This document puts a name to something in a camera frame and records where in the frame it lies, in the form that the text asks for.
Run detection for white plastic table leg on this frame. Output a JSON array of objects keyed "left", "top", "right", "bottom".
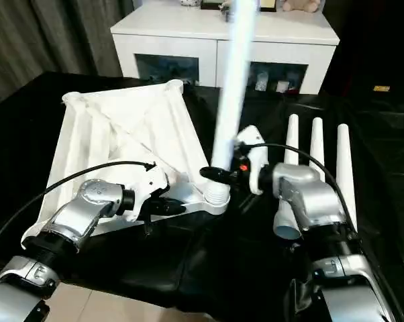
[
  {"left": 204, "top": 0, "right": 257, "bottom": 206},
  {"left": 336, "top": 123, "right": 358, "bottom": 233},
  {"left": 272, "top": 114, "right": 304, "bottom": 242},
  {"left": 308, "top": 117, "right": 326, "bottom": 184}
]

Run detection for grey curtain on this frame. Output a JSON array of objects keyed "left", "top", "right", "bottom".
[{"left": 0, "top": 0, "right": 123, "bottom": 109}]

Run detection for brown teddy bear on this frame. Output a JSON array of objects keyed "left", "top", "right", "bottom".
[{"left": 282, "top": 0, "right": 321, "bottom": 13}]

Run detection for row of picture frames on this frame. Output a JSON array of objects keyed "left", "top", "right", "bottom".
[{"left": 200, "top": 0, "right": 279, "bottom": 13}]

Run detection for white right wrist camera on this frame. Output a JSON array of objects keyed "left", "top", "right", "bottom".
[{"left": 237, "top": 125, "right": 269, "bottom": 196}]

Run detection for white plastic table top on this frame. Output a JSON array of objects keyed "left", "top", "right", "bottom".
[{"left": 30, "top": 79, "right": 232, "bottom": 237}]

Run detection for white low cabinet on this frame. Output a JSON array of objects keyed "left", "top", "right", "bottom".
[{"left": 110, "top": 5, "right": 341, "bottom": 95}]

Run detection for black mat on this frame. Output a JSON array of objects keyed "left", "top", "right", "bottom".
[{"left": 0, "top": 72, "right": 404, "bottom": 316}]

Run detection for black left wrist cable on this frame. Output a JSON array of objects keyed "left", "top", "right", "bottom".
[{"left": 0, "top": 161, "right": 156, "bottom": 256}]

